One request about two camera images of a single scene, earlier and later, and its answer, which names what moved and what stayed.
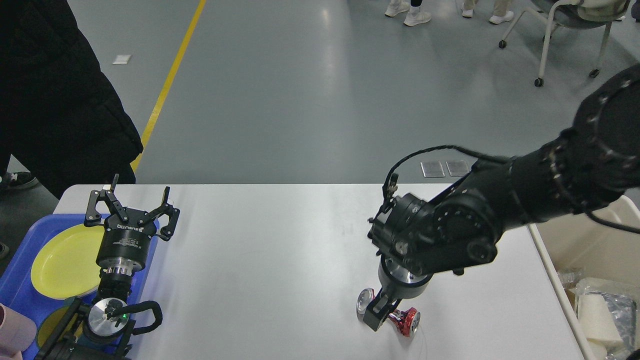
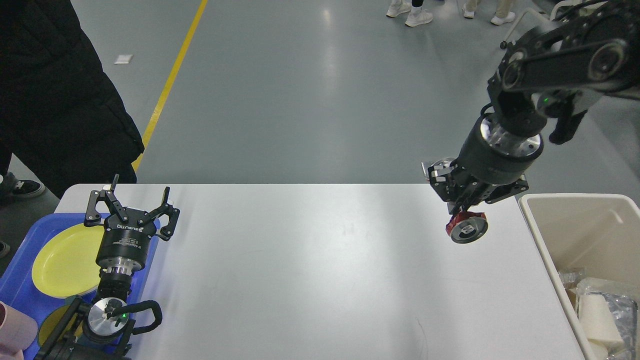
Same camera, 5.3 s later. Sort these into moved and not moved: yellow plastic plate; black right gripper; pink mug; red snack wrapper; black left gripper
Moved: black right gripper; red snack wrapper
Not moved: yellow plastic plate; black left gripper; pink mug
